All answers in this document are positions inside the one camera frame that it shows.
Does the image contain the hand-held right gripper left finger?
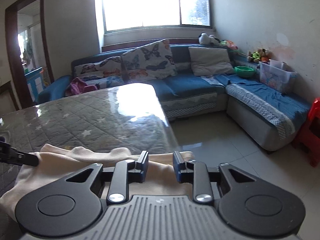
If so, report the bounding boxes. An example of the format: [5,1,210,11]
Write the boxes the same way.
[65,150,149,205]

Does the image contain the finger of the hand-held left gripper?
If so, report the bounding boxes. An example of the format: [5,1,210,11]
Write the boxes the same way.
[0,136,40,167]

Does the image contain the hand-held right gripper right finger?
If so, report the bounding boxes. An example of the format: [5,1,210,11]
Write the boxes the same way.
[173,151,253,203]

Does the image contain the beige cloth garment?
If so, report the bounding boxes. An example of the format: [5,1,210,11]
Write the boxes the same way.
[0,144,196,221]

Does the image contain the light blue cabinet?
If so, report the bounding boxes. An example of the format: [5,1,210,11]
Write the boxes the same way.
[25,66,46,101]

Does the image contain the blue sofa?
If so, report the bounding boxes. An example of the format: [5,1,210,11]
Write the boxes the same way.
[37,44,312,152]

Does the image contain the pink cloth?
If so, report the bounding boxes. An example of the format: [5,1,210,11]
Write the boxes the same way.
[65,77,98,97]

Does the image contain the long butterfly print pillow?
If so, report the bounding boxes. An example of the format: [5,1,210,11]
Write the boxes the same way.
[74,56,125,90]

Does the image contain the large butterfly print pillow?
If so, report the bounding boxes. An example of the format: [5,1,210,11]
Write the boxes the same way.
[121,39,178,82]

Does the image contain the blue towel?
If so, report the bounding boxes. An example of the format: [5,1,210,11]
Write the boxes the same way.
[215,74,288,98]

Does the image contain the grey pillow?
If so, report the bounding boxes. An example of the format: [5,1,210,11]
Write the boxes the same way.
[188,46,236,77]

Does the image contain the green bowl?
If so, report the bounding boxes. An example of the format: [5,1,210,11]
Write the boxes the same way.
[234,66,256,79]

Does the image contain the black and white plush toy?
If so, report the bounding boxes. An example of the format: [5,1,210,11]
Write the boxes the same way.
[198,32,221,46]

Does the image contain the pink and green toy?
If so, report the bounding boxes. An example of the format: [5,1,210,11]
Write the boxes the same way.
[220,40,239,51]

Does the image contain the clear plastic storage box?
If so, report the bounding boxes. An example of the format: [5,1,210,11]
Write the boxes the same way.
[258,59,298,94]

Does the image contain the red plastic stool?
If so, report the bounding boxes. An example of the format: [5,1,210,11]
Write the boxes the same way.
[291,100,320,168]

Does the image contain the brown and green plush toys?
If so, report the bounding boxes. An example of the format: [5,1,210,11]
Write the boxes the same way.
[247,48,272,63]

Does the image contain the window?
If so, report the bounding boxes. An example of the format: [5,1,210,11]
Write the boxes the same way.
[94,0,216,34]

